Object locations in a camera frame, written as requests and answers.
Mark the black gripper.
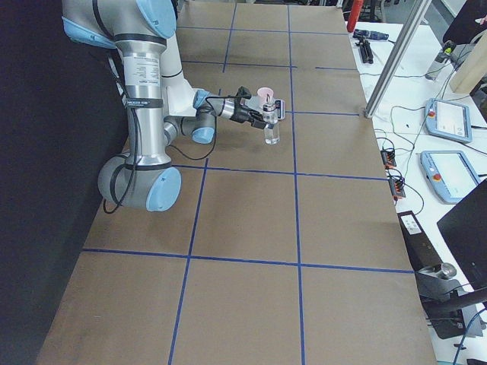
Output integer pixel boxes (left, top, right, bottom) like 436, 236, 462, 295
230, 104, 266, 129

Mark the glass sauce bottle metal spout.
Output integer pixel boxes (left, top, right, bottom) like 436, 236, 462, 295
263, 94, 280, 144

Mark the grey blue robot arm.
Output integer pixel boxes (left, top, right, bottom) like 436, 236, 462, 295
62, 1, 269, 211

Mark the digital kitchen scale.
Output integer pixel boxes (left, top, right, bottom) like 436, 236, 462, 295
244, 96, 285, 121

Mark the black folded tripod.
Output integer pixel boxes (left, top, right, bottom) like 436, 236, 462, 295
355, 37, 374, 64

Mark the blue folded umbrella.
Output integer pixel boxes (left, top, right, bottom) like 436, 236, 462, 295
352, 29, 389, 41

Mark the orange black connector block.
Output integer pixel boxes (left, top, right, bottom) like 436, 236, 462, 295
380, 148, 396, 170

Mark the red cylinder bottle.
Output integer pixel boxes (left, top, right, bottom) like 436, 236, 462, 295
347, 0, 364, 33

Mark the far blue teach pendant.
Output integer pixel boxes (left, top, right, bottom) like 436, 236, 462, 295
425, 98, 473, 144

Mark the blue teach pendant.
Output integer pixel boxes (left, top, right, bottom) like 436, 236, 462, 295
425, 98, 473, 144
420, 151, 481, 205

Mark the near blue teach pendant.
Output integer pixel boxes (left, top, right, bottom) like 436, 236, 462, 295
420, 151, 481, 205

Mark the black power strip box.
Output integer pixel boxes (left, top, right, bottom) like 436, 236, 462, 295
397, 211, 443, 271

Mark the black monitor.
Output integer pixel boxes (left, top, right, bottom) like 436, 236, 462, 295
437, 181, 487, 289

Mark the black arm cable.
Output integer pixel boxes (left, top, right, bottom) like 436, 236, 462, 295
101, 86, 252, 214

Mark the aluminium frame post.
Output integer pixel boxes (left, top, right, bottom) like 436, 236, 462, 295
364, 0, 431, 119

